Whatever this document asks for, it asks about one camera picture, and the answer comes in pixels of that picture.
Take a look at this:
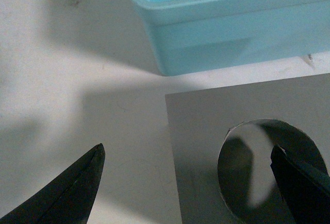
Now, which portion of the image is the blue plastic box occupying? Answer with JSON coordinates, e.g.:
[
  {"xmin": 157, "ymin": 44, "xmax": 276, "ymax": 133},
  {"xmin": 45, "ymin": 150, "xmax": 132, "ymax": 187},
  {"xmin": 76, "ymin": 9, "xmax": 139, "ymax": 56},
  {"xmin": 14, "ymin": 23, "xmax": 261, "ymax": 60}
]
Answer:
[{"xmin": 131, "ymin": 0, "xmax": 329, "ymax": 76}]

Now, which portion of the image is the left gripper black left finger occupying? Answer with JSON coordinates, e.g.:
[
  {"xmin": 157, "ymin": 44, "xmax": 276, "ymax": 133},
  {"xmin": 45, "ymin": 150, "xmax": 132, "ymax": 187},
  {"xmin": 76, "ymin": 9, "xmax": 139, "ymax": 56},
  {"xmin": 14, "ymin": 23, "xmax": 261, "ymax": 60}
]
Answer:
[{"xmin": 1, "ymin": 144, "xmax": 105, "ymax": 223}]

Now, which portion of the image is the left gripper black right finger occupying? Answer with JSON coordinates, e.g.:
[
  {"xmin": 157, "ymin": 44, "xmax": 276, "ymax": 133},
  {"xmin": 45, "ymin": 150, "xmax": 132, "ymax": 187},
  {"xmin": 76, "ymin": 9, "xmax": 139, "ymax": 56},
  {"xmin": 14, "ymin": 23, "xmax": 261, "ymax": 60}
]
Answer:
[{"xmin": 271, "ymin": 145, "xmax": 329, "ymax": 223}]

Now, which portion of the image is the gray block with slot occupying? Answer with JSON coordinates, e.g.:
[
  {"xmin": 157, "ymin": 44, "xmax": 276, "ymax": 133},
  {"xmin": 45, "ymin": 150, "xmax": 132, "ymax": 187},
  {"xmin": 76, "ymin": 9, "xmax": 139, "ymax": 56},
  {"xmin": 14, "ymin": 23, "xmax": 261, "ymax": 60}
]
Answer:
[{"xmin": 166, "ymin": 74, "xmax": 329, "ymax": 223}]

